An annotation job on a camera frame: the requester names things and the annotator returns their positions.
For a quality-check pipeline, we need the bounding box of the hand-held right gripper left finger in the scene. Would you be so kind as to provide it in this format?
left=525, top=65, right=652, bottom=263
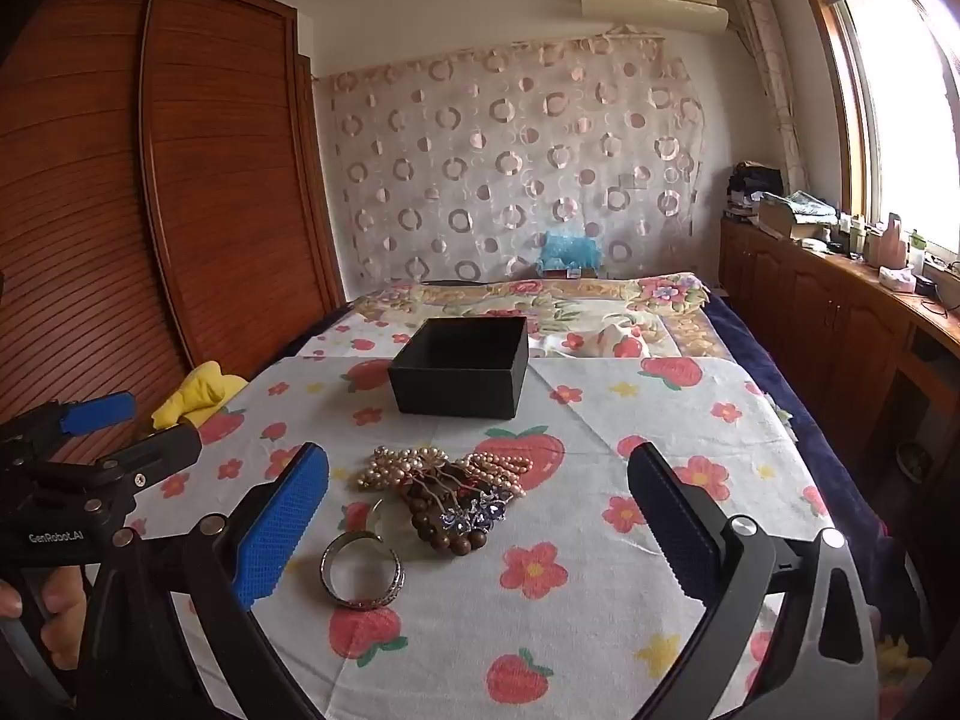
left=75, top=442, right=331, bottom=720

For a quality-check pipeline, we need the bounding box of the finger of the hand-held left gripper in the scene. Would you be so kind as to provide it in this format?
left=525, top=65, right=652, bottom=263
left=0, top=392, right=137, bottom=466
left=45, top=424, right=203, bottom=518

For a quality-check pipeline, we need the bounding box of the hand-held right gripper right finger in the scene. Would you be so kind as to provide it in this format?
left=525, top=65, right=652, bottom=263
left=627, top=441, right=878, bottom=720

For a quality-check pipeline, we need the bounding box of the pearl bead necklace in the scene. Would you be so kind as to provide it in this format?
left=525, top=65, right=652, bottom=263
left=354, top=446, right=535, bottom=502

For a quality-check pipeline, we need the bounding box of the dark wooden bead bracelet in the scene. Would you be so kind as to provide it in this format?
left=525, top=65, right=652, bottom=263
left=397, top=487, right=497, bottom=557

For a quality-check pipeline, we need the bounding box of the dark metal necklace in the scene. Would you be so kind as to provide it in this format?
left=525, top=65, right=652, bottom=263
left=405, top=463, right=485, bottom=512

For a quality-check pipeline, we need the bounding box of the black cardboard box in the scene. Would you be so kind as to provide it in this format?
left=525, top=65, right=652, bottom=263
left=388, top=316, right=530, bottom=419

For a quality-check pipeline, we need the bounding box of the person's left hand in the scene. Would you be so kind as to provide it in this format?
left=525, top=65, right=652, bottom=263
left=0, top=566, right=87, bottom=661

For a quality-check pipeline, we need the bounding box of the silver metal bangle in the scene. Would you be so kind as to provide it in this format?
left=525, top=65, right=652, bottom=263
left=321, top=531, right=406, bottom=610

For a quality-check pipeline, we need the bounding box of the yellow plush toy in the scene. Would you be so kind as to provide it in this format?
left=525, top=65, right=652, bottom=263
left=151, top=361, right=248, bottom=432

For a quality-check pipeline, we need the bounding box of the pale green jade bangle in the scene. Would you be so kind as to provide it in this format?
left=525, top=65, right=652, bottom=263
left=365, top=496, right=402, bottom=545

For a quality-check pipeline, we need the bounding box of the strawberry print bed sheet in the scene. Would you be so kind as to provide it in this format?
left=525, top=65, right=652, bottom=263
left=127, top=351, right=852, bottom=720

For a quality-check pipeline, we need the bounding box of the dark blue bedspread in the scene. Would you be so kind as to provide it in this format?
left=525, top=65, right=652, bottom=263
left=705, top=291, right=901, bottom=541

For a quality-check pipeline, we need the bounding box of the purple crystal hair clip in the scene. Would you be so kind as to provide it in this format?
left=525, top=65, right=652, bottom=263
left=442, top=491, right=520, bottom=535

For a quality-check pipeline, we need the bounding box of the brown wooden wardrobe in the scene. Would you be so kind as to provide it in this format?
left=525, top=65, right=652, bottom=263
left=0, top=0, right=347, bottom=466

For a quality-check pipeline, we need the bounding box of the long wooden cabinet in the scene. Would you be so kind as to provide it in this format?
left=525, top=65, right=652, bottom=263
left=718, top=216, right=960, bottom=518

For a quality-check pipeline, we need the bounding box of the floral blanket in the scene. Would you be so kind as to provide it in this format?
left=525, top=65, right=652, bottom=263
left=300, top=274, right=722, bottom=362

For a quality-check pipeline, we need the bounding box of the blue fluffy mesh bag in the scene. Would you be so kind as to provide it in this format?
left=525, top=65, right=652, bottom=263
left=536, top=231, right=605, bottom=272

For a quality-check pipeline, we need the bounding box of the beige flat carton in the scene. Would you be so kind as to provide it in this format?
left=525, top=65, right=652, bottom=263
left=756, top=191, right=839, bottom=242

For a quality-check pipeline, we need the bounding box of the stack of dark clothes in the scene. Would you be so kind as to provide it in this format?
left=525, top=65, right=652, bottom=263
left=727, top=161, right=785, bottom=220

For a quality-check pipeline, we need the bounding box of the pink bottle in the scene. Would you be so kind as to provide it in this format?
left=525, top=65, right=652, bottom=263
left=883, top=214, right=909, bottom=269

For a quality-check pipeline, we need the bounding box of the pale patterned window curtain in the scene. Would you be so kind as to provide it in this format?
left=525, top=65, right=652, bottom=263
left=724, top=0, right=809, bottom=196

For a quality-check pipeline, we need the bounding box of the wood framed window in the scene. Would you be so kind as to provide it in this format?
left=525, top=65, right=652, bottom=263
left=795, top=0, right=960, bottom=260

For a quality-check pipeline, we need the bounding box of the circle pattern wall cloth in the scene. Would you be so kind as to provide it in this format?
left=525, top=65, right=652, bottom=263
left=315, top=31, right=710, bottom=287

